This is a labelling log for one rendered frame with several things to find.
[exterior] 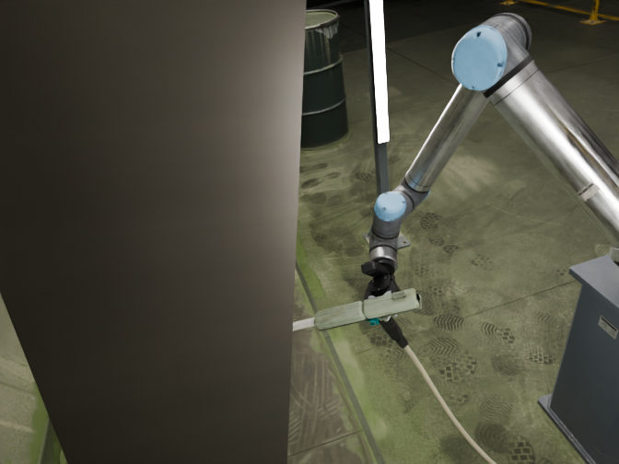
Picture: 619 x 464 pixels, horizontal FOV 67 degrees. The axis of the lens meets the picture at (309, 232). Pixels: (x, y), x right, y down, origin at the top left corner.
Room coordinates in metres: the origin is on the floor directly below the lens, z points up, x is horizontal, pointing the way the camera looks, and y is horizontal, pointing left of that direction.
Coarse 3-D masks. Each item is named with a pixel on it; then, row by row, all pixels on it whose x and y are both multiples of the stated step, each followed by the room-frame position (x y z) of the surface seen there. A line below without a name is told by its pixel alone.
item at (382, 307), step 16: (352, 304) 0.93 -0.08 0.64; (368, 304) 0.90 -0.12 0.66; (384, 304) 0.87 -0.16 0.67; (400, 304) 0.85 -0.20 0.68; (416, 304) 0.84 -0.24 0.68; (304, 320) 0.96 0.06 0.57; (320, 320) 0.93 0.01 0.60; (336, 320) 0.91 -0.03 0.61; (352, 320) 0.89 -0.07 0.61; (384, 320) 0.87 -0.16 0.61; (400, 336) 0.88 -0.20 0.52
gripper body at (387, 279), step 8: (384, 264) 1.07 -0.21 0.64; (392, 264) 1.07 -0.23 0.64; (392, 272) 1.06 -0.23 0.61; (376, 280) 1.01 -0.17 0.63; (384, 280) 1.00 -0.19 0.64; (392, 280) 1.01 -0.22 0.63; (368, 288) 1.00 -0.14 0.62; (376, 288) 0.98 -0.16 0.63; (384, 288) 0.97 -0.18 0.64; (376, 296) 0.98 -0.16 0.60
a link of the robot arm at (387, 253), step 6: (372, 252) 1.12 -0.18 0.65; (378, 252) 1.10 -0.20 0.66; (384, 252) 1.10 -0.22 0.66; (390, 252) 1.10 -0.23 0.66; (396, 252) 1.11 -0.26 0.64; (372, 258) 1.10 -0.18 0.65; (378, 258) 1.09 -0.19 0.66; (384, 258) 1.08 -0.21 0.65; (390, 258) 1.08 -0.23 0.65; (396, 258) 1.09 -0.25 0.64; (396, 264) 1.08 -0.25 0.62
